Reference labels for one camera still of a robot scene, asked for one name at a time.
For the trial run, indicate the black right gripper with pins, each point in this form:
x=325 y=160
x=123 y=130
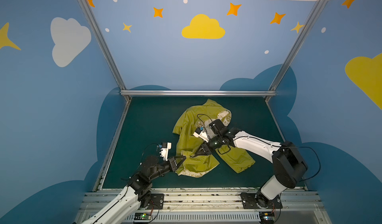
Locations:
x=207 y=147

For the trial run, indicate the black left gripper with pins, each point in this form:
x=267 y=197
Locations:
x=173 y=163

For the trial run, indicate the lime green jacket printed lining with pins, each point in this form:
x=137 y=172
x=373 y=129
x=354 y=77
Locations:
x=200 y=116

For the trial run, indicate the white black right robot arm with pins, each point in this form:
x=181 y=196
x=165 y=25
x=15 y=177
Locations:
x=288 y=164

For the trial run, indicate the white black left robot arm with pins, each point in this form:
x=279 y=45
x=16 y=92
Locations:
x=136 y=194

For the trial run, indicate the left green circuit board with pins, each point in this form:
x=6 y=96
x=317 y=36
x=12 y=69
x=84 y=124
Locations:
x=142 y=217

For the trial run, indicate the green circuit board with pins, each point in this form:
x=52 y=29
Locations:
x=267 y=217
x=142 y=217

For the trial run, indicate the right green circuit board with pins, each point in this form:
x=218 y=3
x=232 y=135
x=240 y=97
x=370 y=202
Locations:
x=267 y=217

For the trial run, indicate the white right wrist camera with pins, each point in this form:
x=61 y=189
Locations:
x=201 y=133

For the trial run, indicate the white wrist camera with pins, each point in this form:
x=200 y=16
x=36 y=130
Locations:
x=165 y=147
x=201 y=133

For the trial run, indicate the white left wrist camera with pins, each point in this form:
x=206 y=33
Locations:
x=165 y=147

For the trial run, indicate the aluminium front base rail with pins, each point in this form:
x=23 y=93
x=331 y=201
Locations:
x=224 y=206

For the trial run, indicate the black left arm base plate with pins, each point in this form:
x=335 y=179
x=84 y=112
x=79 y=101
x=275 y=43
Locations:
x=152 y=201

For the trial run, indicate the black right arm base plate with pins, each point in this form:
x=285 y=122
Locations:
x=249 y=200

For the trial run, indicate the aluminium rear frame bar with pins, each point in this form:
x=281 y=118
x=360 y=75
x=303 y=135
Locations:
x=196 y=93

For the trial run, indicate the aluminium left frame post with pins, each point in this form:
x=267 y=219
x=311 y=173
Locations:
x=86 y=8

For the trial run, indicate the aluminium frame post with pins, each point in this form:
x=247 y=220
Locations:
x=86 y=8
x=309 y=23

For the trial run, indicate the aluminium right frame post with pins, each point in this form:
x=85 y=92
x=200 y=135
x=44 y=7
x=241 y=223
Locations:
x=309 y=23

